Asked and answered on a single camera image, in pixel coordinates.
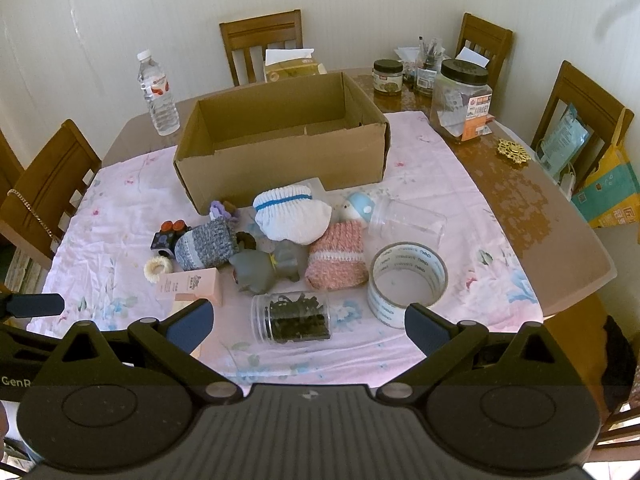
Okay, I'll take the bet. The purple crochet flower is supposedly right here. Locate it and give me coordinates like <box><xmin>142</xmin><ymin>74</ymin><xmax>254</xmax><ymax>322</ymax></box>
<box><xmin>209</xmin><ymin>200</ymin><xmax>241</xmax><ymax>222</ymax></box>

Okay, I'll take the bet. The dark cloth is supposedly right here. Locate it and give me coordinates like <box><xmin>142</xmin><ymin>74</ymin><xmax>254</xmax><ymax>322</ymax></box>
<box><xmin>602</xmin><ymin>315</ymin><xmax>640</xmax><ymax>411</ymax></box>

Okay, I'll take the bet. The wooden chair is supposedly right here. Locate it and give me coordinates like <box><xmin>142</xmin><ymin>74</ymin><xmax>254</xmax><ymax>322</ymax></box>
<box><xmin>530</xmin><ymin>60</ymin><xmax>635</xmax><ymax>171</ymax></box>
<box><xmin>0</xmin><ymin>130</ymin><xmax>26</xmax><ymax>201</ymax></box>
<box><xmin>542</xmin><ymin>292</ymin><xmax>640</xmax><ymax>461</ymax></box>
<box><xmin>0</xmin><ymin>119</ymin><xmax>103</xmax><ymax>271</ymax></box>
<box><xmin>454</xmin><ymin>12</ymin><xmax>514</xmax><ymax>92</ymax></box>
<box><xmin>219</xmin><ymin>9</ymin><xmax>304</xmax><ymax>87</ymax></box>

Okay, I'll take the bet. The large dark-lidded plastic jar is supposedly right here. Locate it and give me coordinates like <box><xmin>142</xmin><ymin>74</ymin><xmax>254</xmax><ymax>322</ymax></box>
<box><xmin>429</xmin><ymin>58</ymin><xmax>495</xmax><ymax>145</ymax></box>

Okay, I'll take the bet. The light blue packet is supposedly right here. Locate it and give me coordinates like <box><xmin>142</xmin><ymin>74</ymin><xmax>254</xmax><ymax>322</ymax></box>
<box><xmin>540</xmin><ymin>105</ymin><xmax>591</xmax><ymax>176</ymax></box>

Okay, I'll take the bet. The white paper sheet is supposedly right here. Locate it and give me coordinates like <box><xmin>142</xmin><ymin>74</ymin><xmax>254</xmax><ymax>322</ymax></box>
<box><xmin>452</xmin><ymin>46</ymin><xmax>491</xmax><ymax>68</ymax></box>

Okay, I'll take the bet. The brown cardboard box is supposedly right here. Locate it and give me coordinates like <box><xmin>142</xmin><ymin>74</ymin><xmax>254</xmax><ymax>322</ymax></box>
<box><xmin>172</xmin><ymin>71</ymin><xmax>392</xmax><ymax>216</ymax></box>

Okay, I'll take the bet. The cream hair tie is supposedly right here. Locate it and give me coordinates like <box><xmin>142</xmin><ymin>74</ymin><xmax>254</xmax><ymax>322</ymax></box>
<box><xmin>144</xmin><ymin>255</ymin><xmax>176</xmax><ymax>285</ymax></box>

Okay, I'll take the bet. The clear plastic water bottle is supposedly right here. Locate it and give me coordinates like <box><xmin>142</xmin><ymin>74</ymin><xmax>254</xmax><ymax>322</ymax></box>
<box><xmin>136</xmin><ymin>49</ymin><xmax>181</xmax><ymax>137</ymax></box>

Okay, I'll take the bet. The clear tape roll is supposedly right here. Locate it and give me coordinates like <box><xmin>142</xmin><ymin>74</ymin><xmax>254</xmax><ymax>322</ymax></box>
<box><xmin>366</xmin><ymin>241</ymin><xmax>449</xmax><ymax>330</ymax></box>

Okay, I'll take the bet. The empty clear plastic jar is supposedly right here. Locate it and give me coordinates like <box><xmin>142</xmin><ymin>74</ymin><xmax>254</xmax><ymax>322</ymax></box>
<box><xmin>367</xmin><ymin>195</ymin><xmax>447</xmax><ymax>256</ymax></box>

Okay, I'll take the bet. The beaded chain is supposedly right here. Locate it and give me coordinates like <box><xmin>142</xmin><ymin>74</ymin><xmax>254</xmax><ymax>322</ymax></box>
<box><xmin>7</xmin><ymin>189</ymin><xmax>66</xmax><ymax>241</ymax></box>

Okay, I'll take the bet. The pink floral tablecloth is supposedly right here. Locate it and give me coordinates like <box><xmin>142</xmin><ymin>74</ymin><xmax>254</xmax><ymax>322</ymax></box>
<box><xmin>25</xmin><ymin>110</ymin><xmax>546</xmax><ymax>386</ymax></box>

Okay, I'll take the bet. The pink knit sock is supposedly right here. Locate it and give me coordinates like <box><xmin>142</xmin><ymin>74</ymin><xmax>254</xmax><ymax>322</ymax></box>
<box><xmin>305</xmin><ymin>220</ymin><xmax>371</xmax><ymax>291</ymax></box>

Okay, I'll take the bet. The clear jar with dark contents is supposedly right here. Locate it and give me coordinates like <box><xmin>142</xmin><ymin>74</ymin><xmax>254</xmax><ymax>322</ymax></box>
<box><xmin>250</xmin><ymin>291</ymin><xmax>333</xmax><ymax>346</ymax></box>

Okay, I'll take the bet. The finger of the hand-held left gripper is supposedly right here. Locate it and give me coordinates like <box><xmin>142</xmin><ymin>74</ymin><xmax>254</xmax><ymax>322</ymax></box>
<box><xmin>0</xmin><ymin>292</ymin><xmax>66</xmax><ymax>320</ymax></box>

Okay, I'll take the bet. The translucent white plastic box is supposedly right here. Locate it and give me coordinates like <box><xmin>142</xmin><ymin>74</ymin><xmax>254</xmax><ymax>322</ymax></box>
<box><xmin>295</xmin><ymin>176</ymin><xmax>326</xmax><ymax>196</ymax></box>

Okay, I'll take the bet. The beige tissue box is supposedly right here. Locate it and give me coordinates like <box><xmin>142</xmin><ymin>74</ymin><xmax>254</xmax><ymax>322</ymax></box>
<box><xmin>263</xmin><ymin>48</ymin><xmax>326</xmax><ymax>84</ymax></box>

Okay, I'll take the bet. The pink carton box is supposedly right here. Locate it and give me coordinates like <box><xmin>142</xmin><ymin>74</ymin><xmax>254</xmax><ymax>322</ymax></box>
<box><xmin>154</xmin><ymin>267</ymin><xmax>224</xmax><ymax>307</ymax></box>

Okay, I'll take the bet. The grey knit sock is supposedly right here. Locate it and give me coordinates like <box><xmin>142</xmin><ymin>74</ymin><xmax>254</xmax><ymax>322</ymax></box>
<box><xmin>174</xmin><ymin>217</ymin><xmax>236</xmax><ymax>270</ymax></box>

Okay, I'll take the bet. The white sock with blue stripe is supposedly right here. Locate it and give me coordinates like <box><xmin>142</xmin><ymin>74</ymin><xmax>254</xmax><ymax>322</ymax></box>
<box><xmin>252</xmin><ymin>183</ymin><xmax>333</xmax><ymax>246</ymax></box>

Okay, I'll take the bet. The gold ornate coaster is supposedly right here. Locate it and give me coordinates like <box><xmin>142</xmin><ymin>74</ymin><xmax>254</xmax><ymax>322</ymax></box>
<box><xmin>495</xmin><ymin>140</ymin><xmax>532</xmax><ymax>166</ymax></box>

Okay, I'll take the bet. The black toy with orange knobs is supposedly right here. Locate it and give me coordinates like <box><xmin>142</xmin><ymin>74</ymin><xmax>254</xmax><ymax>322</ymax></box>
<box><xmin>150</xmin><ymin>219</ymin><xmax>193</xmax><ymax>253</ymax></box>

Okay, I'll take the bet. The small dark-lidded glass jar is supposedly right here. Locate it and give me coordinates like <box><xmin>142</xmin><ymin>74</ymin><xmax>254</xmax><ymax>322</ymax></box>
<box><xmin>372</xmin><ymin>59</ymin><xmax>405</xmax><ymax>97</ymax></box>

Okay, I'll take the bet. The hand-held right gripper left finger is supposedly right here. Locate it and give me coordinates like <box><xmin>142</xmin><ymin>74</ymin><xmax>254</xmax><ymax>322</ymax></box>
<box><xmin>32</xmin><ymin>299</ymin><xmax>240</xmax><ymax>403</ymax></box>

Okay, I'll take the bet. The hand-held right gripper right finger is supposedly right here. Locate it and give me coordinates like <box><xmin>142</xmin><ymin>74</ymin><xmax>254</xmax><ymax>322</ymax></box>
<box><xmin>377</xmin><ymin>302</ymin><xmax>593</xmax><ymax>406</ymax></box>

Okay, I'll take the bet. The grey elephant toy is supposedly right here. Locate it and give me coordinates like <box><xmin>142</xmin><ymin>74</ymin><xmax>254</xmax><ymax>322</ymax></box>
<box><xmin>228</xmin><ymin>239</ymin><xmax>302</xmax><ymax>295</ymax></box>

